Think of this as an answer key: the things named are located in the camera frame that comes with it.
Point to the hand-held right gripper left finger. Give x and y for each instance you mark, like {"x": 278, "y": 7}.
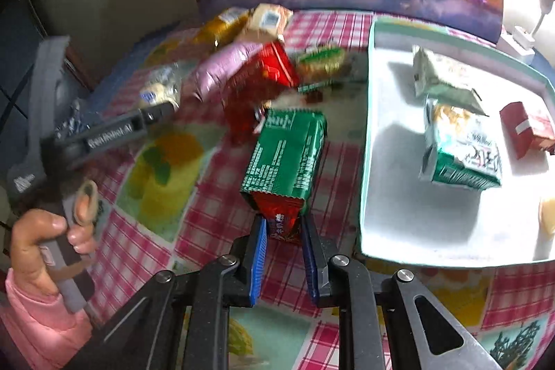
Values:
{"x": 256, "y": 261}

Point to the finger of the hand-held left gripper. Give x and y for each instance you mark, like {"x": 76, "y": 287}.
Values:
{"x": 108, "y": 133}

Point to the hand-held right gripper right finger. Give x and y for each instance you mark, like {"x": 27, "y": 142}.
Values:
{"x": 311, "y": 266}

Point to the clear bun packet orange label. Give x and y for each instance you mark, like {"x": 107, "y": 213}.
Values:
{"x": 160, "y": 88}

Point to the dark green snack packet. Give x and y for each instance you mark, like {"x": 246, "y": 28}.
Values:
{"x": 282, "y": 153}

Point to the white box with teal rim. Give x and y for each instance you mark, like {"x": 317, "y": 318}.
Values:
{"x": 403, "y": 188}

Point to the pink snack packet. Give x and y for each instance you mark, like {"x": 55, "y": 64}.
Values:
{"x": 221, "y": 68}

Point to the bright red snack packet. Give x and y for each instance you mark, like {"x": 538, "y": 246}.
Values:
{"x": 260, "y": 88}

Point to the green and white snack packet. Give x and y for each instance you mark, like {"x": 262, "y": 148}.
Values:
{"x": 464, "y": 149}

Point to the orange cracker packet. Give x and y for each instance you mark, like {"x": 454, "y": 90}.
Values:
{"x": 269, "y": 19}

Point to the green-edged clear biscuit packet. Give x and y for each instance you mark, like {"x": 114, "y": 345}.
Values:
{"x": 323, "y": 64}

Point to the small white grey packet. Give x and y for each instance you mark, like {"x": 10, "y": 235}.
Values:
{"x": 442, "y": 75}

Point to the yellow round bun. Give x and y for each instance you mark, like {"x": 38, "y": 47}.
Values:
{"x": 548, "y": 218}

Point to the dark red white-striped packet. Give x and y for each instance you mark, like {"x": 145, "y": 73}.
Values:
{"x": 524, "y": 127}

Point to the person's left forearm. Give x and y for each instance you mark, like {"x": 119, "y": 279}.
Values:
{"x": 34, "y": 326}

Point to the person's left hand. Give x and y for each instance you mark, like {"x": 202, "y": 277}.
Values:
{"x": 32, "y": 248}

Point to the silver foil wrapper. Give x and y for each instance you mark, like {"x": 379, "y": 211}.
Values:
{"x": 76, "y": 114}

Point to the golden yellow snack packet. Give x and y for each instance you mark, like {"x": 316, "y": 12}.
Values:
{"x": 221, "y": 25}

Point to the white power strip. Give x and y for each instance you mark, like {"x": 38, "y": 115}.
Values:
{"x": 518, "y": 38}

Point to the blue woven cloth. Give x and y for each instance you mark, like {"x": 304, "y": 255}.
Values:
{"x": 544, "y": 62}

